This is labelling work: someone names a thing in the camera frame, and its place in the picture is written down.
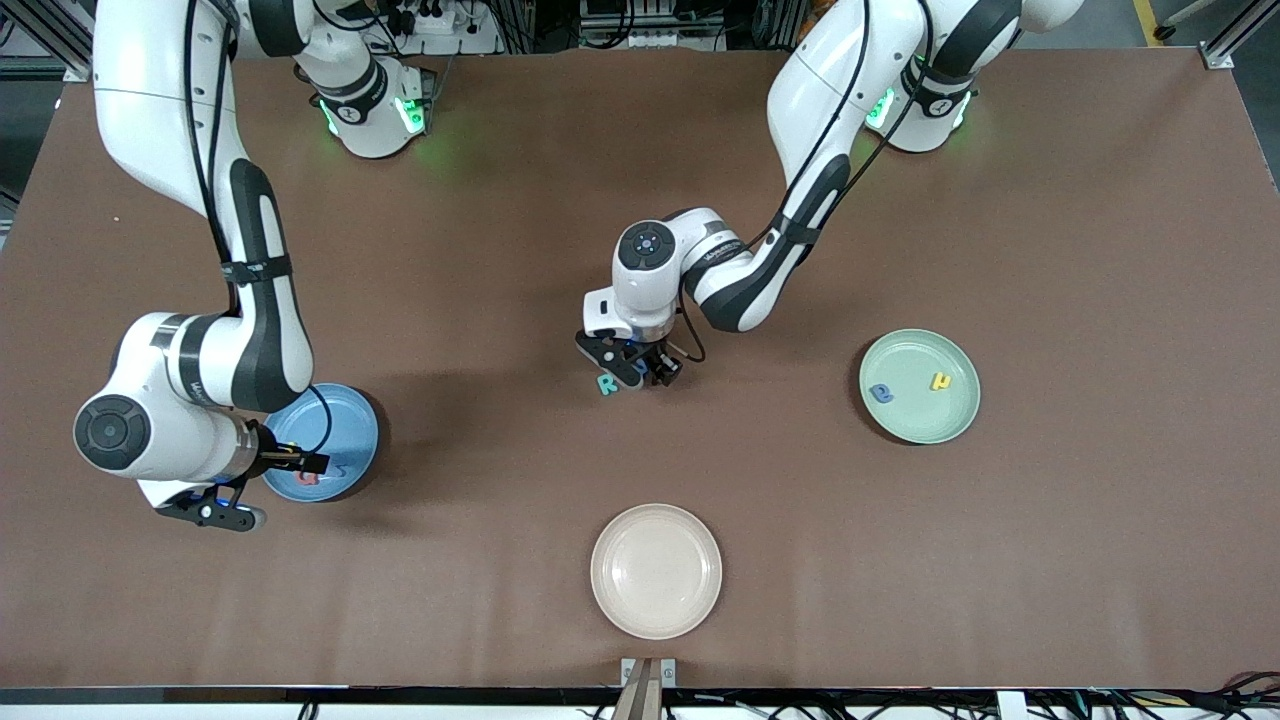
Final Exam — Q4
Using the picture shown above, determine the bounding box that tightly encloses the grey electronics rack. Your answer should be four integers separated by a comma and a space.
580, 0, 721, 49

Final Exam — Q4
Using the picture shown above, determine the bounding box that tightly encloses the white power strip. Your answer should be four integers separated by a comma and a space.
385, 5, 471, 36

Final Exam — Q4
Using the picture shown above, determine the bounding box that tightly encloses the blue plate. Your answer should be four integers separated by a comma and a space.
262, 384, 381, 503

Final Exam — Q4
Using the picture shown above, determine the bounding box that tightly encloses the brown table mat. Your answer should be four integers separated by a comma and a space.
0, 48, 1280, 691

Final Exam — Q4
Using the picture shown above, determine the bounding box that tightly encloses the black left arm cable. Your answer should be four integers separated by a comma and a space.
675, 0, 936, 363

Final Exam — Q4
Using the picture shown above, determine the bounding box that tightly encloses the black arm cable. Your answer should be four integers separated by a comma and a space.
183, 0, 333, 456
675, 0, 936, 363

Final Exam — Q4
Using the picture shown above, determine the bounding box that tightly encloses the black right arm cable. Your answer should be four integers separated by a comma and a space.
183, 0, 333, 456

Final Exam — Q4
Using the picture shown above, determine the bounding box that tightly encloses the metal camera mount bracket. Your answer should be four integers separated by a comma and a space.
620, 657, 677, 720

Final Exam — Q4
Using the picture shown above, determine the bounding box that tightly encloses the green plate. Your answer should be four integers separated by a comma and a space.
858, 328, 982, 446

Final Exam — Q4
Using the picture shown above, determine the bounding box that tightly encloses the beige plate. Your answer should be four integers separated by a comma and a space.
589, 503, 724, 641

